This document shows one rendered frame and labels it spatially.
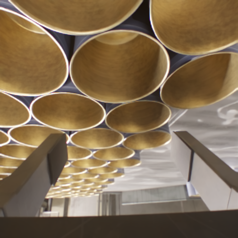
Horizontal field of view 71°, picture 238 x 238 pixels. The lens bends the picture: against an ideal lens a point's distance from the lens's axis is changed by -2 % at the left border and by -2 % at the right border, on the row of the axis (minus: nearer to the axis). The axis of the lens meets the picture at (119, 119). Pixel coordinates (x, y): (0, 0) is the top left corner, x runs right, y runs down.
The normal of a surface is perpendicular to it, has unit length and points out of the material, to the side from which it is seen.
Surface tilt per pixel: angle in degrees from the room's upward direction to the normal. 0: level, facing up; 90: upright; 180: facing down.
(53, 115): 91
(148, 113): 89
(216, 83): 88
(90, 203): 90
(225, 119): 0
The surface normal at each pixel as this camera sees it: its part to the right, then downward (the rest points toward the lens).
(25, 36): 0.55, -0.43
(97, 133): 0.15, -0.48
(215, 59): -0.93, -0.12
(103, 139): -0.11, -0.47
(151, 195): -0.51, -0.40
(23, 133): 0.93, -0.23
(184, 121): 0.03, 0.87
